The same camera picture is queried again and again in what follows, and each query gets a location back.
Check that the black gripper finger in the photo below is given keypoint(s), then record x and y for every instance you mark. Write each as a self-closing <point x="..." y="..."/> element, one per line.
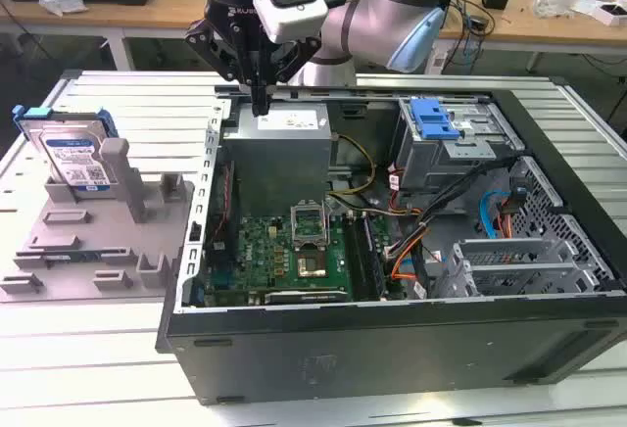
<point x="206" y="42"/>
<point x="299" y="57"/>

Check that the hard disk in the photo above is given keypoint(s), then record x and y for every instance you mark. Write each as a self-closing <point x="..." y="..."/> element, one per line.
<point x="73" y="153"/>

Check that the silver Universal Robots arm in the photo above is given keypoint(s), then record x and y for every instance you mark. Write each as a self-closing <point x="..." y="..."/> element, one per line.
<point x="372" y="20"/>

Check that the grey metal disk bay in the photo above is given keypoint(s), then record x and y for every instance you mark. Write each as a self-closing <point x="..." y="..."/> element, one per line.
<point x="514" y="251"/>

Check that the grey power supply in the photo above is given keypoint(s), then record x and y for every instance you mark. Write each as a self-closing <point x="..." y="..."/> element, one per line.
<point x="279" y="162"/>

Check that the blue plastic drive latch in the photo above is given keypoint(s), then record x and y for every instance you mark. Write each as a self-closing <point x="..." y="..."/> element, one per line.
<point x="431" y="123"/>

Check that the crumpled white paper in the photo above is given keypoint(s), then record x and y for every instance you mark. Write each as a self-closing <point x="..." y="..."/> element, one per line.
<point x="61" y="5"/>

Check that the grey metal drive cage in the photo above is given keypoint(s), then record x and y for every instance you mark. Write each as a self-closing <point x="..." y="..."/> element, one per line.
<point x="426" y="162"/>

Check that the green motherboard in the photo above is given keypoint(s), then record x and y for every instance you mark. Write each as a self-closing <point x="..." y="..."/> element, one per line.
<point x="259" y="251"/>

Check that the CPU socket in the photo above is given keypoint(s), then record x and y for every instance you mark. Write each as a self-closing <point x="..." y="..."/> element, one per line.
<point x="311" y="265"/>

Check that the black RAM slot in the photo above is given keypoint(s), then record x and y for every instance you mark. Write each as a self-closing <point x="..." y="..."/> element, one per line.
<point x="352" y="260"/>

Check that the RAM stick in slot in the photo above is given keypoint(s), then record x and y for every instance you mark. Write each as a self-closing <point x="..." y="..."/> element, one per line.
<point x="374" y="260"/>

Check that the grey parts rack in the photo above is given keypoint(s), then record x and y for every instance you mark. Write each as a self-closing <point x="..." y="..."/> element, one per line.
<point x="98" y="231"/>

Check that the black graphics card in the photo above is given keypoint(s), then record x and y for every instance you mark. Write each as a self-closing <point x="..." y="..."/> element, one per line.
<point x="303" y="297"/>

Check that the clear plastic bag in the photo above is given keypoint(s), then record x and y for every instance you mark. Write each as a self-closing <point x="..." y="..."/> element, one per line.
<point x="553" y="3"/>

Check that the black PC case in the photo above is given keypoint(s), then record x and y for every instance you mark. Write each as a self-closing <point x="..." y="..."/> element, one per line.
<point x="343" y="348"/>

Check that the white box with phone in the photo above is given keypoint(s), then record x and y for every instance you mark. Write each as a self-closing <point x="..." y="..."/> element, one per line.
<point x="610" y="11"/>

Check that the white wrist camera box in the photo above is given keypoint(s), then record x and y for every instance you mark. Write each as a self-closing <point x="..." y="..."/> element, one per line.
<point x="294" y="20"/>

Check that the wooden desk white frame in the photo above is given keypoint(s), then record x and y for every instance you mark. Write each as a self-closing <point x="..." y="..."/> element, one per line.
<point x="539" y="30"/>
<point x="122" y="15"/>

